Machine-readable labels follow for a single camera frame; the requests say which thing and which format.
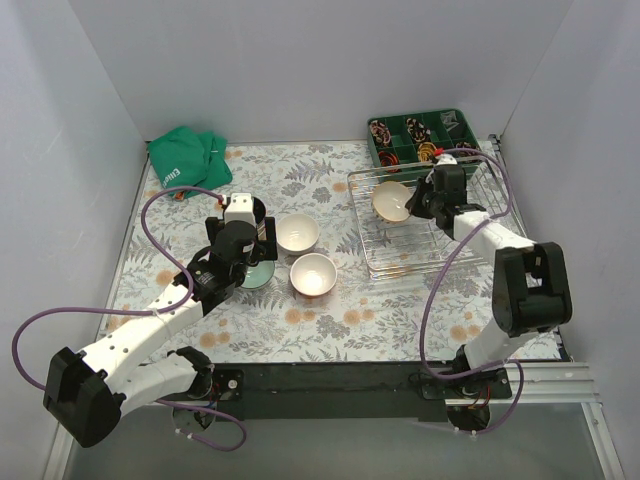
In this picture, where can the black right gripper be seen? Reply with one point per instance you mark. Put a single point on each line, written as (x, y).
(420, 203)

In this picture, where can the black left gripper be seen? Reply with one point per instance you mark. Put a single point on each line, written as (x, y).
(270, 238)

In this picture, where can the white bowl blue leaf pattern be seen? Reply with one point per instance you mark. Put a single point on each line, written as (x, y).
(389, 200)

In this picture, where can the black glossy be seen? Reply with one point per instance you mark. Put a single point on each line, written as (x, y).
(259, 211)

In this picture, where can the pale green ribbed bowl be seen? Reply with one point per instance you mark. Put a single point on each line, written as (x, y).
(258, 276)

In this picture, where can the grey white gradient bowl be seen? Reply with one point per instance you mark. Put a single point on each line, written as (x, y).
(297, 233)

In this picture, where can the orange bowl black inside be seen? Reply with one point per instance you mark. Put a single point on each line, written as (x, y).
(313, 275)

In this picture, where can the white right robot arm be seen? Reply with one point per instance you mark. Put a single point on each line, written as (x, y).
(530, 291)

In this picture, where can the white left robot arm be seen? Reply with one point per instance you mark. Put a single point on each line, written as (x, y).
(90, 391)

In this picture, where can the green compartment organizer tray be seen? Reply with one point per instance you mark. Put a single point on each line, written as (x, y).
(405, 158)

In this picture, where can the black white scrunchie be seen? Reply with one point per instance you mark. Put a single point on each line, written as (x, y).
(417, 131)

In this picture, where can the dark patterned scrunchie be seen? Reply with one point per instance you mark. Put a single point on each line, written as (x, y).
(466, 148)

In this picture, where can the pink black scrunchie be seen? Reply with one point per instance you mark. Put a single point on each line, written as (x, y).
(381, 134)

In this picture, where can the green folded cloth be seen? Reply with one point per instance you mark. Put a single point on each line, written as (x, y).
(183, 157)

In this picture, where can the floral patterned table mat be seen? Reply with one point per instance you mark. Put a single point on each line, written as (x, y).
(359, 319)

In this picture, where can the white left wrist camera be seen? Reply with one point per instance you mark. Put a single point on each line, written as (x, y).
(238, 207)

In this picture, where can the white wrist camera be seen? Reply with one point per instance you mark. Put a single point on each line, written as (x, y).
(440, 158)
(238, 207)

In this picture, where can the metal wire dish rack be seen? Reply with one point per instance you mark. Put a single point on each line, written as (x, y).
(393, 249)

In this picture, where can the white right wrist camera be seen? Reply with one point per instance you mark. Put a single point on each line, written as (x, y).
(440, 158)

